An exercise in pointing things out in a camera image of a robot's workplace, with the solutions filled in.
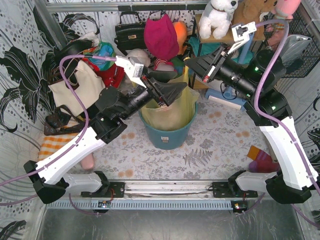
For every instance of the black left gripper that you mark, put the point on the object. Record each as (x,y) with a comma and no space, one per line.
(155,90)

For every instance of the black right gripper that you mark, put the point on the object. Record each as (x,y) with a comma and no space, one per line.
(213,68)

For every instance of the yellow plastic trash bag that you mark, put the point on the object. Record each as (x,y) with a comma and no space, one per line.
(173,117)

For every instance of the teal plastic trash bin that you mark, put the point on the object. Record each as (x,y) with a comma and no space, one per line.
(168,140)

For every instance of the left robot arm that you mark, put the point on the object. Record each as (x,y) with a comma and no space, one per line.
(50,177)

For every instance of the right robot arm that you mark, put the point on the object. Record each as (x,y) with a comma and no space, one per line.
(293,182)

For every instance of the magenta cloth bag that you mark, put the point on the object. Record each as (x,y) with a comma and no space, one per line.
(160,38)

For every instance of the cream canvas tote bag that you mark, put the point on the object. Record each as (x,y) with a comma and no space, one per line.
(88,88)

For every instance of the teal folded cloth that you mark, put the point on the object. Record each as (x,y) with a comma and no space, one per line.
(208,48)

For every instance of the pink doll striped clothes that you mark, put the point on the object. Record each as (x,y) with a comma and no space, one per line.
(163,65)

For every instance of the rainbow striped cloth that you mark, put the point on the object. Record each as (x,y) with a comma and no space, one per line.
(178,65)

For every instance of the white fluffy plush lamb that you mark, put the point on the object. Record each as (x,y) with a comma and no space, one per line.
(142,56)

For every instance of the blue lint roller mop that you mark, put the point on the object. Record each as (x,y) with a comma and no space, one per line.
(227,97)

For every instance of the red cloth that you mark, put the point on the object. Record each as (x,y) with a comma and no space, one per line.
(112,76)

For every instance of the white plush dog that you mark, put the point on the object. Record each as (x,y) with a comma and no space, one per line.
(216,18)

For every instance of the black leather handbag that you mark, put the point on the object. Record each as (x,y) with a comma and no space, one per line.
(130,36)

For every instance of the brown teddy bear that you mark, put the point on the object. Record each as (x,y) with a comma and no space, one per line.
(250,10)

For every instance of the colourful patterned cloth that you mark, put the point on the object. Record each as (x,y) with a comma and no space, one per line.
(104,49)

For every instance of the black cloth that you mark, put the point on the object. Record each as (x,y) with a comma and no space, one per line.
(92,111)

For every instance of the silver foil pouch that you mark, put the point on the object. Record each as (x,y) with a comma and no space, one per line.
(293,48)

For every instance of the black hat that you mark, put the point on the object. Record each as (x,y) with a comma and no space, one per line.
(73,48)

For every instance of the pink plush toy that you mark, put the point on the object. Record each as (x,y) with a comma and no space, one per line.
(284,9)

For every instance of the pink soft object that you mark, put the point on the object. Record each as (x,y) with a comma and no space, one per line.
(88,162)

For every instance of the brown patterned handbag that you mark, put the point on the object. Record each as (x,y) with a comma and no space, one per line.
(62,121)

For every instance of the orange white checked towel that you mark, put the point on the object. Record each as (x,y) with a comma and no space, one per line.
(52,143)

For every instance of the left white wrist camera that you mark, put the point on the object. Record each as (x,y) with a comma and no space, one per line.
(133,68)

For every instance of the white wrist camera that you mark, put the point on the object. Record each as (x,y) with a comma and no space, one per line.
(241,35)
(133,68)

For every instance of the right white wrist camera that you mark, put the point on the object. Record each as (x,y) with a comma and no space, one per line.
(241,35)

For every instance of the black wire basket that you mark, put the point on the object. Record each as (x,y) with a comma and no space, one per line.
(310,57)

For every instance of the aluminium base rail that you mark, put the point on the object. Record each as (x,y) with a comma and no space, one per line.
(169,189)

